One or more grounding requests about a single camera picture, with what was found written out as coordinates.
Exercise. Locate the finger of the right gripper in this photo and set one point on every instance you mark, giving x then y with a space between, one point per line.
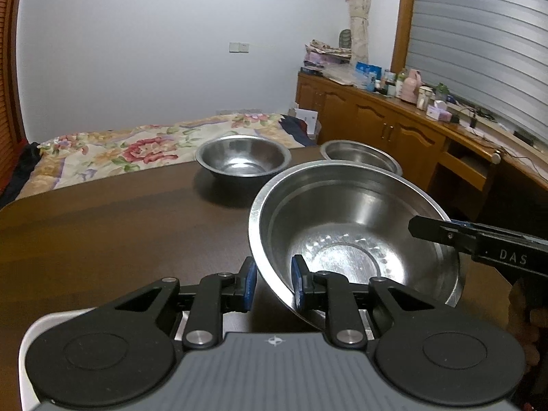
444 232
498 231

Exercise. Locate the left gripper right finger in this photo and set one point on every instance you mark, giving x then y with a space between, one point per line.
339 300

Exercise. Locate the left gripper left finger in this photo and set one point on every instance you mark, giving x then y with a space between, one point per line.
216 295

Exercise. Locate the large steel bowl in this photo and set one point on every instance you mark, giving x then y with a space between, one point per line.
349 218

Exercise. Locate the small steel bowl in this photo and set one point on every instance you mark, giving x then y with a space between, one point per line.
243 158

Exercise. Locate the medium steel bowl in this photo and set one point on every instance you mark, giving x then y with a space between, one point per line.
347 150

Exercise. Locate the person's right hand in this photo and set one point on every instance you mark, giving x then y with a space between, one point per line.
525 324

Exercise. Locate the wooden sideboard cabinet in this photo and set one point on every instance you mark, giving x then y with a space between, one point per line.
470 174

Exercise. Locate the pink tissue box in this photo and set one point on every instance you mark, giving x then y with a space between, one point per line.
438 111

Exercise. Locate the green bottle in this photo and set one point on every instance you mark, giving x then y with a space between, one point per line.
441 92

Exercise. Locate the white jar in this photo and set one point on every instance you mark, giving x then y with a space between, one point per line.
425 93

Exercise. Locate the white paper bag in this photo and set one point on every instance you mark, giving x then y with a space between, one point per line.
309 117

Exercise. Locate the pink jug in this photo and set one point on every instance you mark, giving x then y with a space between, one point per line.
411 85

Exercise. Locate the floral bed quilt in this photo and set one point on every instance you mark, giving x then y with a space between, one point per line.
87 156

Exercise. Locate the grey window blind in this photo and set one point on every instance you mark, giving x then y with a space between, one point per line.
492 53

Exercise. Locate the blue white box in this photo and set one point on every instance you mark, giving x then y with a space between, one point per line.
366 69

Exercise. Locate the folded cloth stack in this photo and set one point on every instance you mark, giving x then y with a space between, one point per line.
319 54

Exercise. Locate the green fan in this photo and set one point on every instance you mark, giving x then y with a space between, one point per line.
345 39

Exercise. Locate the brown wooden headboard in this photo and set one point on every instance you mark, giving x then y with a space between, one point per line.
13 138

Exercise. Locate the beige curtain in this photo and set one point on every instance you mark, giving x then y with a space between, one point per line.
359 11

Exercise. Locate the white wall switch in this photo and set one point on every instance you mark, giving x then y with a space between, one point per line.
235 48

